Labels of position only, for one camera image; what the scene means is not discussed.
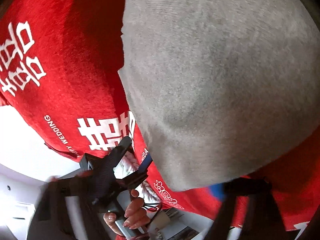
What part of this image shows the grey knitted garment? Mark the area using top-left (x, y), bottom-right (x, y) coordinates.
top-left (119, 0), bottom-right (319, 191)

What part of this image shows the left hand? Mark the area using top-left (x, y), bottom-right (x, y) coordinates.
top-left (103, 190), bottom-right (151, 237)

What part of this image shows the red wedding blanket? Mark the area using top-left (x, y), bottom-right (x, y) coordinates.
top-left (1, 0), bottom-right (319, 231)

